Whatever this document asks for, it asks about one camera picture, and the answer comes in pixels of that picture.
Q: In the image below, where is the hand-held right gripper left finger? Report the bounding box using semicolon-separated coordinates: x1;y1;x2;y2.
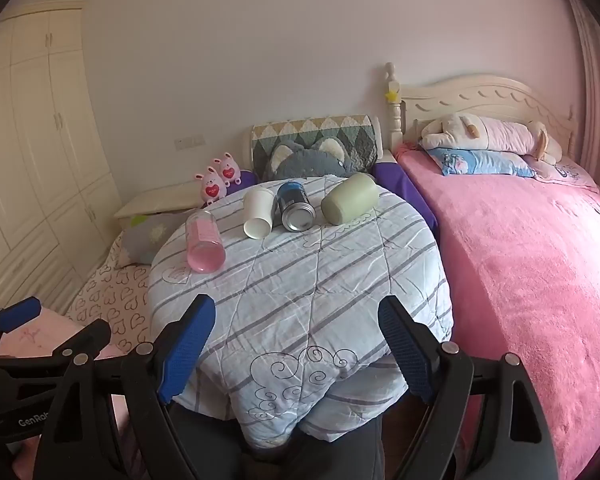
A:
40;294;241;480

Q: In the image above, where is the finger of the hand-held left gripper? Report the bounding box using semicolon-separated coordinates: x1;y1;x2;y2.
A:
0;296;42;359
0;319;113;377

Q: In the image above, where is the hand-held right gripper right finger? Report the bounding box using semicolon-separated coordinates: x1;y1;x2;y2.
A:
378;295;562;480

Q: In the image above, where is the pink plastic bottle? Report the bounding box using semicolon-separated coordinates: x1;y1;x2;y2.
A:
185;209;227;275

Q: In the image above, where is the white paper cup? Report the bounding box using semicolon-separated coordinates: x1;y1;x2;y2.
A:
242;186;279;240

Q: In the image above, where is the pale green cup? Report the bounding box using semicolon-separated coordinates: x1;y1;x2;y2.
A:
321;172;379;226

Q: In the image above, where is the blue metal cup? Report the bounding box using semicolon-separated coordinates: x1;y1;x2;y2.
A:
276;180;317;233

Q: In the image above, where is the light pink cloth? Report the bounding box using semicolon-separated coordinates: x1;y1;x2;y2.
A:
0;304;127;362

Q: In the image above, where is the heart print bedsheet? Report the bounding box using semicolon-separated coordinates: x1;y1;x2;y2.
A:
64;235;154;357

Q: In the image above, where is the striped light blue quilt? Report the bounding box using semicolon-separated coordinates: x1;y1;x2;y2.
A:
147;175;456;452

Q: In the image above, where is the grey flower pillow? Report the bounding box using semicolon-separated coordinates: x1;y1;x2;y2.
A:
114;209;197;267

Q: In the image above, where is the pink fleece blanket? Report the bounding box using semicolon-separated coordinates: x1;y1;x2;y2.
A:
395;142;600;480

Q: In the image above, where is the white bedside board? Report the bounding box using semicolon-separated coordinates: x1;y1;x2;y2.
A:
113;180;207;219

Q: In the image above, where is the purple cloth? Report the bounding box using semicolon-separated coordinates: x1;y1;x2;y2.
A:
372;160;441;242

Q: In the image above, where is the white wardrobe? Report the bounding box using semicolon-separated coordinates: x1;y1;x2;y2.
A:
0;2;124;312

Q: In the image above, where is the pink rabbit plush toy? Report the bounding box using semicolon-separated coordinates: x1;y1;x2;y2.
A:
194;165;230;206
215;152;244;187

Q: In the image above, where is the blue printed pillow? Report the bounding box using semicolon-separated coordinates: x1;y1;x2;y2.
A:
425;147;539;179

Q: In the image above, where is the grey cat plush cushion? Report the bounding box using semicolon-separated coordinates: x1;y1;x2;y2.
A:
267;138;362;182

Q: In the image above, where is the beige plush animal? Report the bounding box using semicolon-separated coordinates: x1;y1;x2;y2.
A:
419;113;564;166

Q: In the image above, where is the pink printed pillow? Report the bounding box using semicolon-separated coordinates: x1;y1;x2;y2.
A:
522;152;600;194

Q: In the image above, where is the diamond patchwork cover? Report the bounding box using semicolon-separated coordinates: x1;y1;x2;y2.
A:
250;114;382;182

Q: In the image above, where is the cream wooden headboard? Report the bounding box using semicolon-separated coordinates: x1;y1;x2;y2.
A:
384;62;581;162

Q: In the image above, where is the pale curtain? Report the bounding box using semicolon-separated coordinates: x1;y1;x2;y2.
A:
554;0;600;197

